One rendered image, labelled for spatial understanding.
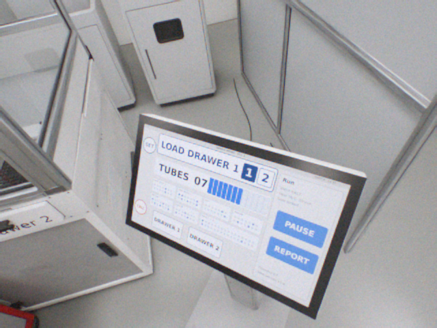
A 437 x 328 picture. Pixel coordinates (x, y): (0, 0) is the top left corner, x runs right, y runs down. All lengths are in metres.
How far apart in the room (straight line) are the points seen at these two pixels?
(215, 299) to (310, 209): 1.14
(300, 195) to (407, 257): 1.40
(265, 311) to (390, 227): 0.91
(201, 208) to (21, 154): 0.51
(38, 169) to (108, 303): 1.10
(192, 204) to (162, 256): 1.18
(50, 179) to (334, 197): 0.79
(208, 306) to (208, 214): 1.03
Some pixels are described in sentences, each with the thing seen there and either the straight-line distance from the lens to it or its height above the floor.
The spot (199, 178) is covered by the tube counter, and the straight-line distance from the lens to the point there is 0.61.
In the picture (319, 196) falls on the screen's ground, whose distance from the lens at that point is 0.54.
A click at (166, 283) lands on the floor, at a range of 1.73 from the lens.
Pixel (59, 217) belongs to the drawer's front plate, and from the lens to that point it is 1.09.
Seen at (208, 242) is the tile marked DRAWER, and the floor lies 1.01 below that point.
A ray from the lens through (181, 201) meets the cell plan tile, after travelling 0.65.
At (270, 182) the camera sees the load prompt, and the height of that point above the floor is 1.15.
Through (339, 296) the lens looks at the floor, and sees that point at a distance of 1.70.
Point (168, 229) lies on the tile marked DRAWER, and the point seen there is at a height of 1.00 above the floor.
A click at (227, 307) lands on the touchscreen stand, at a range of 1.60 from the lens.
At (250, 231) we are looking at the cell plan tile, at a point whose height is 1.06.
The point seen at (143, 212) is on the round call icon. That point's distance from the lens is 0.74.
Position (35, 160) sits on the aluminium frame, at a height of 1.10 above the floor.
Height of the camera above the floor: 1.60
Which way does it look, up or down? 50 degrees down
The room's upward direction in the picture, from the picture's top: 11 degrees counter-clockwise
